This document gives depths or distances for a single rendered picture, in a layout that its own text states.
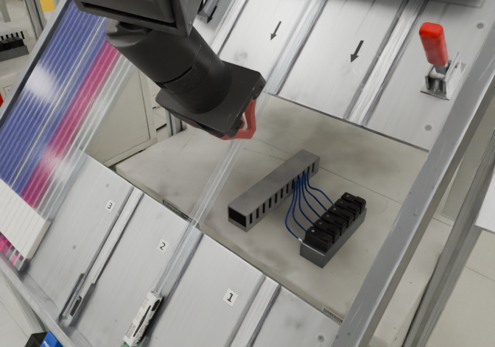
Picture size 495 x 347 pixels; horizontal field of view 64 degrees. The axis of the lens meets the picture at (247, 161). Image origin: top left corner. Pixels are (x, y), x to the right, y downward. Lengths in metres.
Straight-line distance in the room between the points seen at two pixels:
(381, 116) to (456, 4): 0.13
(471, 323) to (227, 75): 1.34
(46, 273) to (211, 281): 0.27
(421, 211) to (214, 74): 0.22
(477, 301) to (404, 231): 1.28
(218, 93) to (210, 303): 0.23
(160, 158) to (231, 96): 0.65
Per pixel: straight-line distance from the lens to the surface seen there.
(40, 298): 0.62
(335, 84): 0.45
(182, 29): 0.28
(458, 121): 0.40
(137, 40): 0.30
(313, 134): 1.09
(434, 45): 0.34
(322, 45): 0.48
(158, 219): 0.50
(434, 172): 0.38
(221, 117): 0.36
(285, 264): 0.74
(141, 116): 2.01
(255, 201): 0.78
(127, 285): 0.53
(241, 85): 0.37
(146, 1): 0.25
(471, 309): 1.61
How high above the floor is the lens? 1.18
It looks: 35 degrees down
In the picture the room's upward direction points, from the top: straight up
